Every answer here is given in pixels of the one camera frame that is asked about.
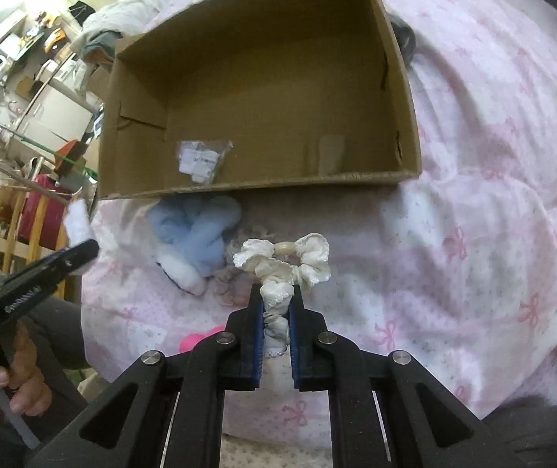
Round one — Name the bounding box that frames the green pole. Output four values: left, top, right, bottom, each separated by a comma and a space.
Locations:
12, 134, 99, 179

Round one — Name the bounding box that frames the person's left hand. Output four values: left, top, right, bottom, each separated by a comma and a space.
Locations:
0, 322, 52, 417

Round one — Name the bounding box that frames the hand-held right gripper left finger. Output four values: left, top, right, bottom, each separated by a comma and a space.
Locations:
25, 287, 265, 468

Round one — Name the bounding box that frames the white fluffy cloth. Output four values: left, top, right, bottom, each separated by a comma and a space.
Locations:
63, 199, 91, 250

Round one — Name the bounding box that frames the pink ball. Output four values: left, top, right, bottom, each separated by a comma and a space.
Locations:
179, 326, 225, 354

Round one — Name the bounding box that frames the white quilt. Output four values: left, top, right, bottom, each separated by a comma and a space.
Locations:
81, 0, 201, 42

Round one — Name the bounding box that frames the cardboard box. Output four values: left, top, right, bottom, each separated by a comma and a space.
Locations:
95, 0, 423, 200

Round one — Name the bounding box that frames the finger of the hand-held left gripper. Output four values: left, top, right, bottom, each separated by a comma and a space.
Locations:
0, 240, 100, 321

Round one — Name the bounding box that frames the dark grey cloth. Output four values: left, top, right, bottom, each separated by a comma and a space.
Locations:
389, 17, 418, 66

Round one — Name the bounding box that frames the blue plush toy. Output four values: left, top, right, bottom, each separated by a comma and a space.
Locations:
147, 196, 242, 278

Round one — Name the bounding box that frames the teal cloth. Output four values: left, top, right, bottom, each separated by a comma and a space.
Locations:
78, 29, 124, 66

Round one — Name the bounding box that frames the orange and black block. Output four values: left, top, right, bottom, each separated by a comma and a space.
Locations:
57, 139, 89, 177

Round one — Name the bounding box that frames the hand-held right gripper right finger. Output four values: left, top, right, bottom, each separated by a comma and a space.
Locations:
289, 285, 527, 468

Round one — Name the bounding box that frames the clear plastic packet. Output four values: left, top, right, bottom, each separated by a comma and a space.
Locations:
177, 140, 234, 185

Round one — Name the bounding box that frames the yellow wooden frame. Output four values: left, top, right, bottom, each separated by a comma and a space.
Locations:
0, 190, 33, 274

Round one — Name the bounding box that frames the white cabinet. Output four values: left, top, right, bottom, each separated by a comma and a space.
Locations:
12, 78, 103, 154

